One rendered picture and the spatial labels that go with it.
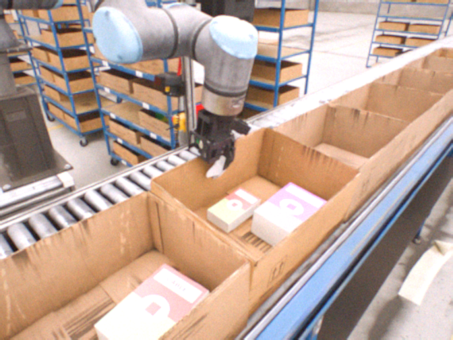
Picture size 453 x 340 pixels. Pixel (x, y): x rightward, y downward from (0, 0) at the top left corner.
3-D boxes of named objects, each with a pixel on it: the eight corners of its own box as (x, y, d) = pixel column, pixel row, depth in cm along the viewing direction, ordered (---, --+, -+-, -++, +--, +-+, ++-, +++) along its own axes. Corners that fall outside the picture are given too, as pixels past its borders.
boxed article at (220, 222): (206, 220, 81) (207, 209, 79) (239, 197, 89) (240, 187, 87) (227, 234, 77) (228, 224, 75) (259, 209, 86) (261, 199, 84)
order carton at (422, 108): (363, 117, 150) (371, 80, 141) (432, 135, 132) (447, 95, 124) (320, 144, 126) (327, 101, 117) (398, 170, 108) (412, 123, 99)
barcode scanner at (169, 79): (152, 96, 140) (152, 71, 135) (174, 94, 148) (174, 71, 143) (162, 100, 136) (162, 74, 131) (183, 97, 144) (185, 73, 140)
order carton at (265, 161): (257, 173, 100) (265, 125, 90) (343, 224, 84) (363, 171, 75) (152, 236, 76) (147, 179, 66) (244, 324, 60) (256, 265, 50)
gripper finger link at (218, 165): (199, 185, 80) (203, 156, 74) (216, 176, 83) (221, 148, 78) (207, 192, 78) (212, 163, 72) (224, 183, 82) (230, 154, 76)
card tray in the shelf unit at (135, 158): (114, 151, 280) (112, 140, 275) (143, 140, 299) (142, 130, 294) (138, 167, 256) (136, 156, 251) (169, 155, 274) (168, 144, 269)
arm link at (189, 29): (147, -2, 62) (189, 20, 56) (191, 0, 69) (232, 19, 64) (145, 47, 67) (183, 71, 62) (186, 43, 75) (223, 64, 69)
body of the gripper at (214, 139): (187, 150, 75) (191, 104, 67) (213, 138, 80) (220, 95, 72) (208, 167, 71) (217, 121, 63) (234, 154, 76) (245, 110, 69)
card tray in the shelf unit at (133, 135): (110, 130, 270) (107, 119, 265) (140, 120, 289) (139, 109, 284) (136, 144, 246) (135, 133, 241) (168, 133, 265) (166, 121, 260)
